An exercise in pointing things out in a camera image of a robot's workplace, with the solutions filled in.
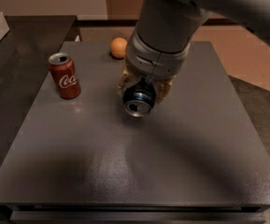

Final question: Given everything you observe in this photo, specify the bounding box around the red coca-cola can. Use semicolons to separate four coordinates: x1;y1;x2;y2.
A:
49;52;81;100

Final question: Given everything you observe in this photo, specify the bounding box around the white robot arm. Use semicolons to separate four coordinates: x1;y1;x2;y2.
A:
118;0;270;103

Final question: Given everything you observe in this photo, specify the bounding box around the blue pepsi can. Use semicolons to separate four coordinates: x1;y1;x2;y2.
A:
122;78;156;118

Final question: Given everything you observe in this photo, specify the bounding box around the dark side table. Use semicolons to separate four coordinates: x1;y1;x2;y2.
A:
0;15;76;166

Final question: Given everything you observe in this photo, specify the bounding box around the orange fruit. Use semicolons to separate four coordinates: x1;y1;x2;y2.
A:
110;37;127;59

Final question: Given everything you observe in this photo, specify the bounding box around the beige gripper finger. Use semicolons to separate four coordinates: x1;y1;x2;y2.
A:
154;77;174;104
117;63;138;96

